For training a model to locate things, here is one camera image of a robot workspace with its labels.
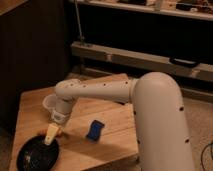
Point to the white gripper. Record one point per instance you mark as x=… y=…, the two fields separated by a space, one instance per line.
x=54 y=129

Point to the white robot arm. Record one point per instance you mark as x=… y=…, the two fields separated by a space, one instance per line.
x=161 y=126

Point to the black ceramic bowl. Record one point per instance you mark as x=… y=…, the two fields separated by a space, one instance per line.
x=35 y=155

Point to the orange carrot toy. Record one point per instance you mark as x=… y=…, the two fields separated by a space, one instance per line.
x=60 y=133

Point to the clear plastic cup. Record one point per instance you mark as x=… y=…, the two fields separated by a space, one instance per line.
x=49 y=102

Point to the blue sponge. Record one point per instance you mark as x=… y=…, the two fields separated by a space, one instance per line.
x=94 y=132

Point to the metal rod stand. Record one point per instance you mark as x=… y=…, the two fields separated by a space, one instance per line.
x=81 y=37

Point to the wooden lower shelf beam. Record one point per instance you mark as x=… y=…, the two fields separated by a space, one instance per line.
x=202 y=72

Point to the cluttered upper shelf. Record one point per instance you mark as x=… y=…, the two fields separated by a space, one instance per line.
x=154 y=7

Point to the black handle on shelf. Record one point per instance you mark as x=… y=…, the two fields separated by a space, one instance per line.
x=188 y=64

